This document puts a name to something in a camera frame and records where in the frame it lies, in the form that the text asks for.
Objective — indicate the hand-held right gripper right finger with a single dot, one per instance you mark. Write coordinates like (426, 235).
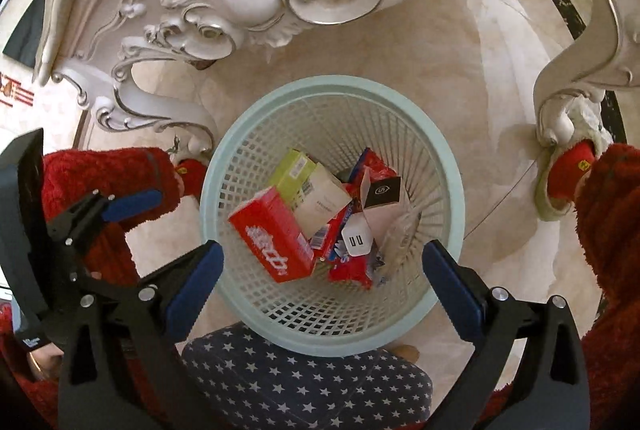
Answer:
(450, 290)

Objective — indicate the green carton box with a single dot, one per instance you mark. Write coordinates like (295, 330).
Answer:
(290, 172)

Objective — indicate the person's left forearm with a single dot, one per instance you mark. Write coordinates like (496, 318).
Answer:
(45, 360)

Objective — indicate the person's left foot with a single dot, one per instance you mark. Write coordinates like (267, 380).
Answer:
(192, 172)

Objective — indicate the red carton box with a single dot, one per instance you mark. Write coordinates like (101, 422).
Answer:
(270, 230)

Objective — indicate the clear plastic wrapper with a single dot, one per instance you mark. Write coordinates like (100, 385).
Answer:
(400, 230)

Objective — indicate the pale green fluffy slipper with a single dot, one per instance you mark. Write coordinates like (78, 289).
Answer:
(585, 115)

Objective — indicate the pale green plastic waste basket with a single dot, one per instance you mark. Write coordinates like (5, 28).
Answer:
(325, 120)

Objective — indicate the person's right leg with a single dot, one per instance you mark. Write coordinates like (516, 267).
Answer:
(612, 235)

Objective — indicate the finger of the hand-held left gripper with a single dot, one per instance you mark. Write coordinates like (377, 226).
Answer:
(132, 205)

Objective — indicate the red packet with blue edge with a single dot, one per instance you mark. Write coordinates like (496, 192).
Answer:
(376, 165)

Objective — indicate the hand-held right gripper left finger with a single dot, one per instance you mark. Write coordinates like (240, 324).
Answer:
(195, 282)

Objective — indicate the red and blue packet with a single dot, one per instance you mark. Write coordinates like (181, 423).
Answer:
(350, 267)

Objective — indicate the navy star-print cushion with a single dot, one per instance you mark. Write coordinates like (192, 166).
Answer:
(310, 380)

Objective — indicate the black wall television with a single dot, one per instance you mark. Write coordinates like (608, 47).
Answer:
(27, 30)

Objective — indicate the black and white box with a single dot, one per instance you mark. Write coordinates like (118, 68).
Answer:
(382, 192)

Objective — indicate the beige carton box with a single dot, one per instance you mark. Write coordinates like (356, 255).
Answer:
(322, 197)

